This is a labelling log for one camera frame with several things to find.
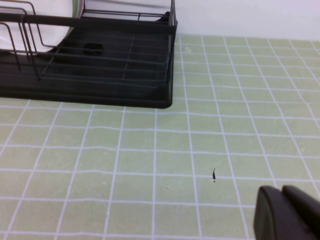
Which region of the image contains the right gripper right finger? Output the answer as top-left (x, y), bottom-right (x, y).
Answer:
top-left (281, 184), bottom-right (320, 240)

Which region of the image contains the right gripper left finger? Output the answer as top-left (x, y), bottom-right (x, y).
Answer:
top-left (253, 186), bottom-right (310, 240)

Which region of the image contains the white round plate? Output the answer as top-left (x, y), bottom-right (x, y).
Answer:
top-left (0, 0), bottom-right (75, 55)

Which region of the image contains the green checked tablecloth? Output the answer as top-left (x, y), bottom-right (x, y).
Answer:
top-left (0, 33), bottom-right (320, 240)

